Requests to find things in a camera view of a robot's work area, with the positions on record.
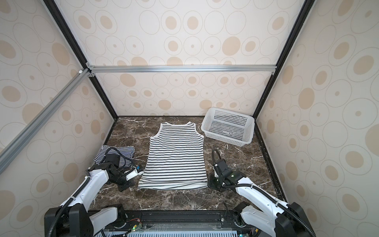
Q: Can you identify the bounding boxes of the blue white striped tank top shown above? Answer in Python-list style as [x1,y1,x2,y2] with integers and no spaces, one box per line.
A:
[94,145,135,167]

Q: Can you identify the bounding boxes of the white plastic laundry basket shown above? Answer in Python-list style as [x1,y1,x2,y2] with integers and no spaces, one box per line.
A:
[201,107,255,147]

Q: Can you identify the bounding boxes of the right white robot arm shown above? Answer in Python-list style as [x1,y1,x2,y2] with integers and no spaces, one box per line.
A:
[208,159,316,237]

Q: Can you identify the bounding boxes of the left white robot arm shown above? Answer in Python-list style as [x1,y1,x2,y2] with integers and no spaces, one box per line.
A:
[44,154,144,237]

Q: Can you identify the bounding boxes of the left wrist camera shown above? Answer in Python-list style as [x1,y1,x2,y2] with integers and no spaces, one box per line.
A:
[124,166,144,181]

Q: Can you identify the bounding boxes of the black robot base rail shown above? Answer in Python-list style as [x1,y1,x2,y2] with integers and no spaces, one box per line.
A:
[44,203,309,237]

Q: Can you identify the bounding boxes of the left aluminium frame rail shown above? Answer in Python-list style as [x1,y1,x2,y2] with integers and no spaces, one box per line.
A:
[1,68,89,173]

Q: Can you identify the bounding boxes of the aluminium frame rail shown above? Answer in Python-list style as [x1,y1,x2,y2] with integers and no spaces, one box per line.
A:
[89,65,277,73]
[1,68,89,173]

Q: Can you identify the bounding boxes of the back aluminium frame rail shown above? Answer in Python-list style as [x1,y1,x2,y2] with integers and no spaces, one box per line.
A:
[89,65,277,73]

